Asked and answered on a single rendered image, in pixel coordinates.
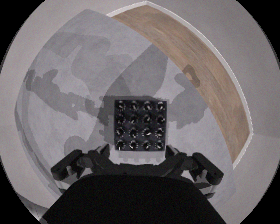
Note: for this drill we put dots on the black knob box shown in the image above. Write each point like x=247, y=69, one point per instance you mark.
x=126, y=126

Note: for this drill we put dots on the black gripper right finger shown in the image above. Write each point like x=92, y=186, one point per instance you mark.
x=205, y=174

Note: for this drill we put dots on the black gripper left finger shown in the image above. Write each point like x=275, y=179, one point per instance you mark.
x=66, y=170

